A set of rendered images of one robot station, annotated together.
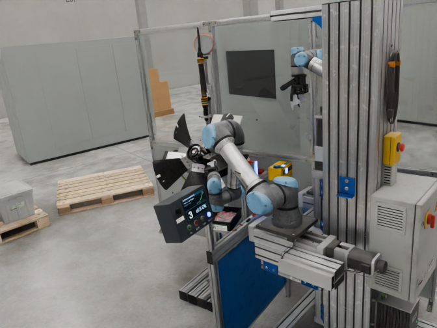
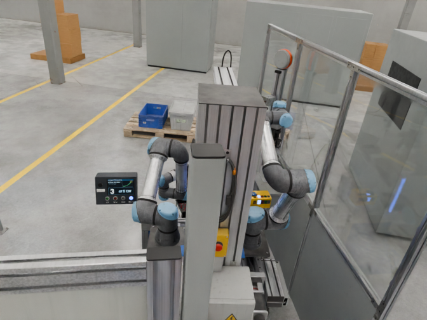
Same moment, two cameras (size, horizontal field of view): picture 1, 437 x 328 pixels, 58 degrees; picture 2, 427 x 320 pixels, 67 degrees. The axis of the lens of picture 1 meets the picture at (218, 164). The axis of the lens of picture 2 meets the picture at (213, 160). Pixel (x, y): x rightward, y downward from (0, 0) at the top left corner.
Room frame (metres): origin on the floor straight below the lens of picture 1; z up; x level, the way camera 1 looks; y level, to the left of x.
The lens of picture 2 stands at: (0.83, -1.45, 2.42)
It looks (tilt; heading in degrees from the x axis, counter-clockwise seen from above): 29 degrees down; 42
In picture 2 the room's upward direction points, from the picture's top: 6 degrees clockwise
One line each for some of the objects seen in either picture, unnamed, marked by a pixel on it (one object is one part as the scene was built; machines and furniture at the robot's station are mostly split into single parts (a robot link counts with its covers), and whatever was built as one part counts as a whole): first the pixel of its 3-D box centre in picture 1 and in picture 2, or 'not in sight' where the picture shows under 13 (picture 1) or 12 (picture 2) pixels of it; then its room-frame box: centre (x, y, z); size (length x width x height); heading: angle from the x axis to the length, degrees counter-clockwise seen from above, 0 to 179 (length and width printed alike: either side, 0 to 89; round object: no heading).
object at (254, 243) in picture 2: not in sight; (250, 234); (2.13, -0.65, 1.09); 0.15 x 0.15 x 0.10
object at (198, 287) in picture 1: (224, 282); not in sight; (2.76, 0.04, 0.04); 0.62 x 0.45 x 0.08; 143
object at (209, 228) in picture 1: (209, 233); not in sight; (1.87, 0.08, 0.96); 0.03 x 0.03 x 0.20; 53
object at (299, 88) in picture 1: (298, 84); (274, 136); (2.39, -0.53, 1.62); 0.09 x 0.08 x 0.12; 53
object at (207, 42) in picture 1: (203, 44); (283, 59); (3.23, 0.03, 1.88); 0.16 x 0.07 x 0.16; 88
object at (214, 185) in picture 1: (214, 184); (163, 180); (2.01, 0.03, 1.18); 0.11 x 0.08 x 0.09; 0
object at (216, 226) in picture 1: (224, 218); (191, 207); (2.26, 0.00, 0.85); 0.22 x 0.17 x 0.07; 157
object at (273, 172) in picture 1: (280, 172); (258, 200); (2.53, -0.41, 1.02); 0.16 x 0.10 x 0.11; 143
